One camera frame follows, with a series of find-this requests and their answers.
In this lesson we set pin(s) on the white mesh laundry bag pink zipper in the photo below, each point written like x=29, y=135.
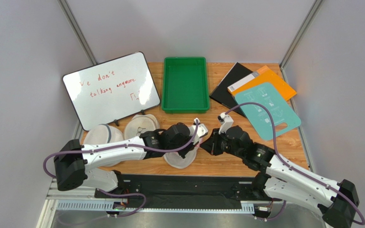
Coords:
x=177, y=161

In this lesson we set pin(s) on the green plastic tray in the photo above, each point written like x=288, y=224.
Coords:
x=185, y=85

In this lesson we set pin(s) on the teal plastic board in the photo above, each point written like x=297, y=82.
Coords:
x=266, y=95

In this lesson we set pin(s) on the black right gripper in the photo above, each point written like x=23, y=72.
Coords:
x=215, y=143

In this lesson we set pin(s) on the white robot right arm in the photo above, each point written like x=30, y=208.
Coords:
x=336, y=202

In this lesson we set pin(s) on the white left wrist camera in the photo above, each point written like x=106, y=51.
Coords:
x=198, y=128

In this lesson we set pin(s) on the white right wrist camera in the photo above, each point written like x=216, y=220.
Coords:
x=226, y=122

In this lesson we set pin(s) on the whiteboard with red writing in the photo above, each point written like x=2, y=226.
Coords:
x=112, y=90

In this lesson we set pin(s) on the orange notebook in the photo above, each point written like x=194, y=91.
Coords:
x=261, y=76

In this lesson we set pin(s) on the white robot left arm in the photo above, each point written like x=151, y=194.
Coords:
x=79, y=164

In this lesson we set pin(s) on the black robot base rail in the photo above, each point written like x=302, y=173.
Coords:
x=189, y=192

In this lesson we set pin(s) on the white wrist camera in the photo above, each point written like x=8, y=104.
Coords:
x=198, y=128
x=226, y=122

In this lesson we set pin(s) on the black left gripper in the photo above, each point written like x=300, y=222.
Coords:
x=183, y=154

